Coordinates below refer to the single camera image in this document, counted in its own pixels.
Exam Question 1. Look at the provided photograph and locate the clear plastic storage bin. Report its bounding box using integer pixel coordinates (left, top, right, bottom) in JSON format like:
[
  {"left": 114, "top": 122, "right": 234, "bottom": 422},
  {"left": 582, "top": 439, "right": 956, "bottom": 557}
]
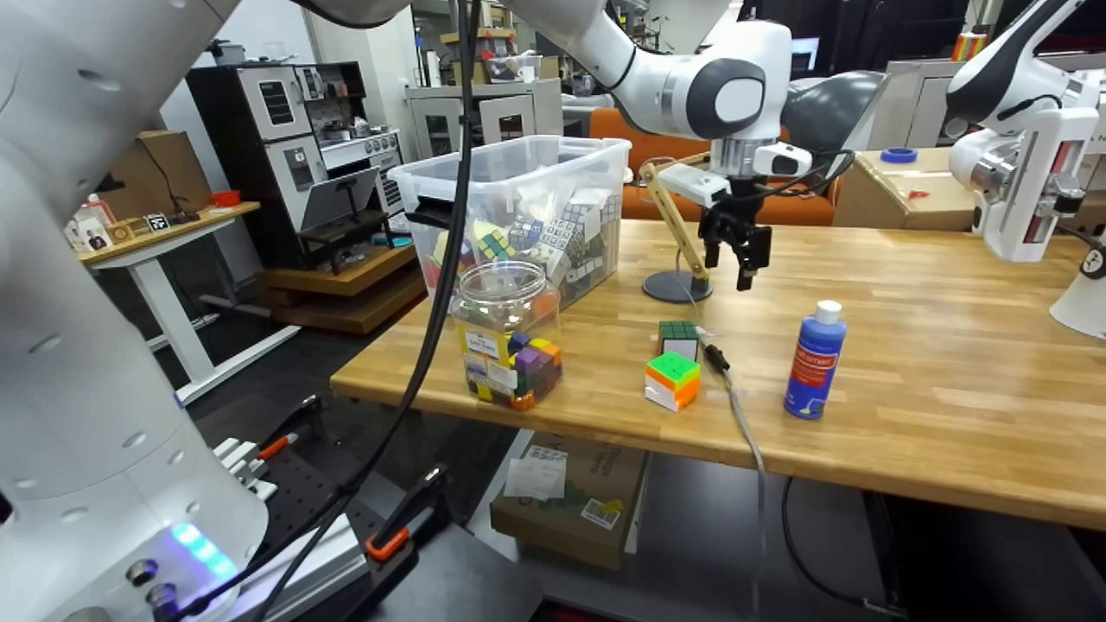
[{"left": 386, "top": 134, "right": 628, "bottom": 306}]

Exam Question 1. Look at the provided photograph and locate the blue paint bottle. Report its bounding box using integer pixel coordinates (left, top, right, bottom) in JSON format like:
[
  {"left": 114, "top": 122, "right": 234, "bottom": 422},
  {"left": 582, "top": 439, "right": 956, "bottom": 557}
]
[{"left": 785, "top": 300, "right": 847, "bottom": 422}]

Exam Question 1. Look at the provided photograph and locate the cardboard box under table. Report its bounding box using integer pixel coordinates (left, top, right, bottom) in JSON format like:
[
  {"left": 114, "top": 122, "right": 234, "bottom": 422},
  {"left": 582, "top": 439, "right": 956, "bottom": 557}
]
[{"left": 492, "top": 436, "right": 645, "bottom": 570}]

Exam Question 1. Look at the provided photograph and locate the orange sofa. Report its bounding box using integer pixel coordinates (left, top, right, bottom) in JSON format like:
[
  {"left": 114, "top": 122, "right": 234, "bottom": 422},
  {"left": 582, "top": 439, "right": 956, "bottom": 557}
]
[{"left": 586, "top": 106, "right": 841, "bottom": 229}]

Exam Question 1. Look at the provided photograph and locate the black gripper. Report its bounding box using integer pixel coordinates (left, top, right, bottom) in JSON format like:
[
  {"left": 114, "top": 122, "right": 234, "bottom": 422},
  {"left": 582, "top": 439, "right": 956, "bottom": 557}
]
[{"left": 699, "top": 181, "right": 771, "bottom": 289}]

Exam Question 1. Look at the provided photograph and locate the wooden side desk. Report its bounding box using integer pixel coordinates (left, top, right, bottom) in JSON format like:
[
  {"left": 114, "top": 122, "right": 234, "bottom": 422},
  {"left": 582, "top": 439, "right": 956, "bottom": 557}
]
[{"left": 78, "top": 201, "right": 300, "bottom": 405}]

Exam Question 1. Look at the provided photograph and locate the black lamp cable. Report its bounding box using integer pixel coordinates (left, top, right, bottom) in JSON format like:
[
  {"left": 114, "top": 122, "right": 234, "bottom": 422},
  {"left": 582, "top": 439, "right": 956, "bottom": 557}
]
[{"left": 690, "top": 325, "right": 773, "bottom": 478}]

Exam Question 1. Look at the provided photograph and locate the black bin handle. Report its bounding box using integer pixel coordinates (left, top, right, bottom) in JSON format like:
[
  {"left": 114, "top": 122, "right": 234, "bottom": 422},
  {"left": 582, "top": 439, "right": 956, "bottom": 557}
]
[{"left": 410, "top": 198, "right": 455, "bottom": 232}]

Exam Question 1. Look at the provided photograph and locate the clear jar of cubes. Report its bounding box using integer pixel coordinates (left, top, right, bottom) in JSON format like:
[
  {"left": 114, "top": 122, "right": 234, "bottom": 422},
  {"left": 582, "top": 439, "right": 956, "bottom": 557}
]
[{"left": 449, "top": 258, "right": 562, "bottom": 410}]

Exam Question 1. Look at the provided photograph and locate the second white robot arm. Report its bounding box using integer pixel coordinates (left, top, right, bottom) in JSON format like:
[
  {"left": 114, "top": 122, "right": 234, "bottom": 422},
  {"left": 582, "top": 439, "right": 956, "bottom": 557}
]
[{"left": 946, "top": 0, "right": 1104, "bottom": 263}]

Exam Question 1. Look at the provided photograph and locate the colourful puzzle cube on table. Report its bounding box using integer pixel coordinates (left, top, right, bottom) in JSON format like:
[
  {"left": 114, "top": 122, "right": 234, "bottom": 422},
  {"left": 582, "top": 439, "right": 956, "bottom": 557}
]
[{"left": 657, "top": 322, "right": 699, "bottom": 358}]

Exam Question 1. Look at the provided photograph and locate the green orange puzzle cube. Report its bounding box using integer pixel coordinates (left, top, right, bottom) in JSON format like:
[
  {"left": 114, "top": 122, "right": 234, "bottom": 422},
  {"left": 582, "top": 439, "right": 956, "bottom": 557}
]
[{"left": 643, "top": 352, "right": 700, "bottom": 410}]

